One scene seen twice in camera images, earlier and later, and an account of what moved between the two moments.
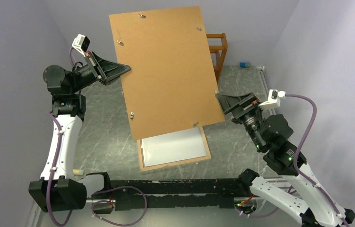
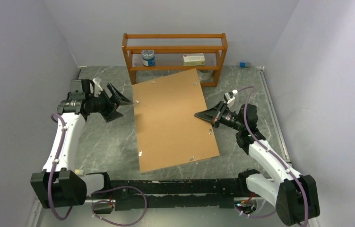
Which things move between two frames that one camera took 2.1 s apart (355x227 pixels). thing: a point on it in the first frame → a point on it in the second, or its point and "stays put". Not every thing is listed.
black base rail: (175, 194) stays put
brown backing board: (171, 85) → (169, 133)
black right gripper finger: (229, 103) → (213, 115)
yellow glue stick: (78, 172) stays put
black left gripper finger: (110, 71) → (119, 98)
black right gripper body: (248, 116) → (229, 118)
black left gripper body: (90, 73) → (102, 103)
